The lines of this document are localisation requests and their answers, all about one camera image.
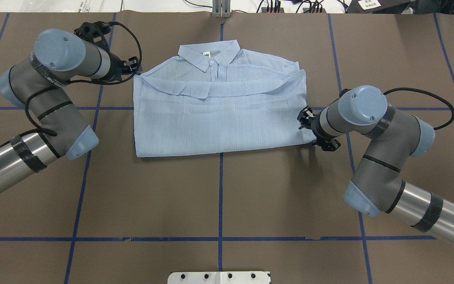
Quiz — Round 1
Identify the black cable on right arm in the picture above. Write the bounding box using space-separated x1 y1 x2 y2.
383 88 454 131

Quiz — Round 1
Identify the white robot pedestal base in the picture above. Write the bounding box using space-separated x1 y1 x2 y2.
167 271 272 284

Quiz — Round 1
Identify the light blue button-up shirt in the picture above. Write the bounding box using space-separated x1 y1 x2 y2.
133 40 316 158

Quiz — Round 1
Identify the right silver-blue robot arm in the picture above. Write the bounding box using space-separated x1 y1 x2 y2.
297 86 454 245

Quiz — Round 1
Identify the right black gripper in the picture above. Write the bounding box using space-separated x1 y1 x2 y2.
297 106 341 152

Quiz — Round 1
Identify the aluminium frame post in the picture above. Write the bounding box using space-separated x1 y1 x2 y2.
212 0 232 18

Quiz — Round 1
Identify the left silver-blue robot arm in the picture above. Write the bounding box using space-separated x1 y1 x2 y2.
0 21 142 193

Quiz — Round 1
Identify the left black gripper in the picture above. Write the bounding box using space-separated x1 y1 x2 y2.
109 55 140 79

